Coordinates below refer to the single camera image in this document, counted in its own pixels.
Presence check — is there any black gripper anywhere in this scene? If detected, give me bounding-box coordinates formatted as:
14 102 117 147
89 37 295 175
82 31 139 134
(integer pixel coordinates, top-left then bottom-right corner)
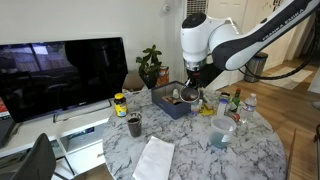
186 65 214 88

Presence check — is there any metallic cup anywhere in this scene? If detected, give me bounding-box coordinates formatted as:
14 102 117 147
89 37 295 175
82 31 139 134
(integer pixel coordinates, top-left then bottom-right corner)
180 87 200 103

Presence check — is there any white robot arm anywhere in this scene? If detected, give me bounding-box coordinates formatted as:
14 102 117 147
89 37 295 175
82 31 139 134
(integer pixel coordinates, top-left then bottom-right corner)
181 0 320 88

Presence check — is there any dark grey cup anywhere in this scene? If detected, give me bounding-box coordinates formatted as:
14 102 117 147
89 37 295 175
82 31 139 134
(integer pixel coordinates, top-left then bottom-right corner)
127 112 142 137

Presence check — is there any white blue-capped bottle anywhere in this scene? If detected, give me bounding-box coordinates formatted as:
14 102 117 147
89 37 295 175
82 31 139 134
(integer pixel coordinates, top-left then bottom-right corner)
217 99 228 115

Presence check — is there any yellow packet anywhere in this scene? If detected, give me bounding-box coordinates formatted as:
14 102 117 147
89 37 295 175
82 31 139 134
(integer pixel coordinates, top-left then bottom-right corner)
200 105 215 116

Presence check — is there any orange snack box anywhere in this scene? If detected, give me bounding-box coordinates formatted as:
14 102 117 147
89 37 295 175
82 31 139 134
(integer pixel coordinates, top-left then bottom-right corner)
156 66 169 86

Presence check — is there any dark blue box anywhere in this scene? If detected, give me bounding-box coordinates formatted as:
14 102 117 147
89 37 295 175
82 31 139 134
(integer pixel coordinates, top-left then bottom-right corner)
151 81 191 119

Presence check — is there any green glass bottle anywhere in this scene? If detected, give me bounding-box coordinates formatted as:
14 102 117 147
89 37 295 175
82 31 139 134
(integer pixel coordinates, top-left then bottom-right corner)
230 88 241 112

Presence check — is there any potted green plant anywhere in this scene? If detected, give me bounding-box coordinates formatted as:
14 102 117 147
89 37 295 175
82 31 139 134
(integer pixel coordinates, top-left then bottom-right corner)
136 45 162 89

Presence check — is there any small red-capped sauce bottle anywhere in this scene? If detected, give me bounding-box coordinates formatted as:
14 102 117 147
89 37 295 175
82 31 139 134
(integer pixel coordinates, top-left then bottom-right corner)
230 113 240 122

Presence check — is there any steel trash can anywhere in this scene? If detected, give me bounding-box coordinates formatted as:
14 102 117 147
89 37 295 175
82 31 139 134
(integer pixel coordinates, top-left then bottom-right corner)
244 52 268 83

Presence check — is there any clear water bottle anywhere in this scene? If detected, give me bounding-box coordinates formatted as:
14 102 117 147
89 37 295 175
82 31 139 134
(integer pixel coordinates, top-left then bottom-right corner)
240 93 257 123

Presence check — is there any yellow-lid supplement jar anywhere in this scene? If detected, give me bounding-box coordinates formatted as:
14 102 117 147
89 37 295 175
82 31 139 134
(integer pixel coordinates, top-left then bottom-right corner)
114 93 128 117

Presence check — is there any white folded napkin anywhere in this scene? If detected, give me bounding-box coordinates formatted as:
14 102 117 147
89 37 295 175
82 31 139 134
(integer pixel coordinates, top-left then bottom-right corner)
132 136 175 180

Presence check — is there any white tv stand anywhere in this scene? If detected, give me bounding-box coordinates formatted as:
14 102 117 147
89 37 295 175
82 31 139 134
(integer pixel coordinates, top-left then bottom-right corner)
0 100 115 179

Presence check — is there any black television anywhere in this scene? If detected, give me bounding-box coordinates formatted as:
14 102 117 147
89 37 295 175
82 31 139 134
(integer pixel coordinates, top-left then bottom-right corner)
0 37 128 123

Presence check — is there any black chair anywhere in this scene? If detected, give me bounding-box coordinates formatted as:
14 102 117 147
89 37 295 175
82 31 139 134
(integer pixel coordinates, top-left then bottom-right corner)
0 133 68 180

